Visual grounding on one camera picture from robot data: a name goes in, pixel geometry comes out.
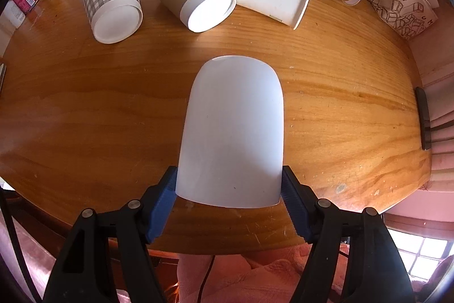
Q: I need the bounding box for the black cable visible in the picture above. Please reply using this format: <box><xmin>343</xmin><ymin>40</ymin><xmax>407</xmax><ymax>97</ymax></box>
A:
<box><xmin>199</xmin><ymin>255</ymin><xmax>218</xmax><ymax>303</ymax></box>

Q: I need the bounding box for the plain white paper cup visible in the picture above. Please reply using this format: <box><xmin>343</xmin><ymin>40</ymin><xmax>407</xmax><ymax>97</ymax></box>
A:
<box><xmin>175</xmin><ymin>55</ymin><xmax>285</xmax><ymax>209</ymax></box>

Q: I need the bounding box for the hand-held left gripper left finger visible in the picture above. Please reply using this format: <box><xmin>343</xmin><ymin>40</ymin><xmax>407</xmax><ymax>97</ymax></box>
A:
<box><xmin>43</xmin><ymin>166</ymin><xmax>178</xmax><ymax>303</ymax></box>

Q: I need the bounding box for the grey checkered paper cup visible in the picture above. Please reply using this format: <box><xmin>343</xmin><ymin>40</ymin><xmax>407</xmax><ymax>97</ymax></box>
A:
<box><xmin>79</xmin><ymin>0</ymin><xmax>143</xmax><ymax>44</ymax></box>

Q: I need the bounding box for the pink fluffy blanket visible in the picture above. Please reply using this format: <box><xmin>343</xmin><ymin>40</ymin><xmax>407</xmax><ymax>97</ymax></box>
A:
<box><xmin>106</xmin><ymin>243</ymin><xmax>355</xmax><ymax>303</ymax></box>

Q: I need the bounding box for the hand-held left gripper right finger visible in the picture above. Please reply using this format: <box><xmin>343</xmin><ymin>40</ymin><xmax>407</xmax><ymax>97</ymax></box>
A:
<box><xmin>280</xmin><ymin>165</ymin><xmax>415</xmax><ymax>303</ymax></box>

